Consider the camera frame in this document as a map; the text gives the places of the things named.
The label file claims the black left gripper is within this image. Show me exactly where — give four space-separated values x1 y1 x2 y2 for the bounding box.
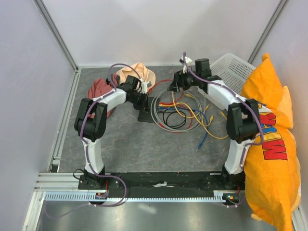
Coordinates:
128 92 150 114

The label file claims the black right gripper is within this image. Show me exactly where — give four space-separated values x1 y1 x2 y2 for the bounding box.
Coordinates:
167 68 200 93

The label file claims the long red ethernet cable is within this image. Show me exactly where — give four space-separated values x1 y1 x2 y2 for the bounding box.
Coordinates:
148 79 174 94

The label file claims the black network switch box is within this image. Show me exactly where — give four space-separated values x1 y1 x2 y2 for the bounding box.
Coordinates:
138 97 159 124

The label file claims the yellow ethernet cable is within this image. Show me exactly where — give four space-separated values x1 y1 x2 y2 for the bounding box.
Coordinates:
172 90 229 140
186 93 215 127
158 103 210 128

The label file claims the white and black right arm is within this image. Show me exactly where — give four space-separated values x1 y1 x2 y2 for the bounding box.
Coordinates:
169 54 262 190

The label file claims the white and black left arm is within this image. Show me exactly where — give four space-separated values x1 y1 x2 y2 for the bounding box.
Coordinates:
74 76 152 189

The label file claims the peach bucket hat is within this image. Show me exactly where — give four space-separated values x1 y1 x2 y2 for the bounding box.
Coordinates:
116 62 156 92

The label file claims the red crumpled shirt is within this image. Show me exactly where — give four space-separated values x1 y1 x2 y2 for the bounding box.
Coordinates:
87 73 120 118

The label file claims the white plastic basket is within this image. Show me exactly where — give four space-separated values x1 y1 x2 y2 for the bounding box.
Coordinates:
210 53 255 101

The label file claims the orange cartoon pillow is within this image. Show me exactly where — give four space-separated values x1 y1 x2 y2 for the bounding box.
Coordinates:
241 53 301 231

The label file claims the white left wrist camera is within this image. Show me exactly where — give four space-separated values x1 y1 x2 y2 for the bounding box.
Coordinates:
140 81 152 94

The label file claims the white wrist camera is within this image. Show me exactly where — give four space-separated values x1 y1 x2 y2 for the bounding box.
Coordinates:
140 81 152 94
180 56 194 74

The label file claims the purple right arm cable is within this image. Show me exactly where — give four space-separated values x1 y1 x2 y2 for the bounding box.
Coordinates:
182 51 265 209

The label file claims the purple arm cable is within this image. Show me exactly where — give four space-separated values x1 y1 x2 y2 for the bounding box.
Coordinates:
44 63 145 218
182 51 265 209

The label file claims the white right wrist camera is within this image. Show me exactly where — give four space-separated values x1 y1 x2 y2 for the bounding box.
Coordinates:
180 56 194 74

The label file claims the black power cable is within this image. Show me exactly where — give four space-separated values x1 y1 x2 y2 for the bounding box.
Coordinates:
157 109 187 128

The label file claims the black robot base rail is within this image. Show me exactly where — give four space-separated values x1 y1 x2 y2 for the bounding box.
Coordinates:
77 171 245 198

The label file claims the grey slotted cable duct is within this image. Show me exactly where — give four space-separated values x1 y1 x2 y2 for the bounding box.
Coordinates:
45 191 240 203

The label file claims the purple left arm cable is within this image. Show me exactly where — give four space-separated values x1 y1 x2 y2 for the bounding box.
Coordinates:
44 63 145 218

